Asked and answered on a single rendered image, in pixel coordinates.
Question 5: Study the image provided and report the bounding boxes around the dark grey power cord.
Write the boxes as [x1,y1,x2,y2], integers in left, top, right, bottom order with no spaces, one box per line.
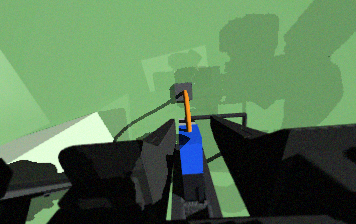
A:
[179,113,247,126]

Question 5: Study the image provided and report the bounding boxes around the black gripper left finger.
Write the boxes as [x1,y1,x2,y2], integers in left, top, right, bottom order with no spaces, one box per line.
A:
[58,119,176,221]

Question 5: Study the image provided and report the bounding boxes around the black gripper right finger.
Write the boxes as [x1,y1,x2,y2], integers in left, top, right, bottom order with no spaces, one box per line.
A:
[210,115,356,216]

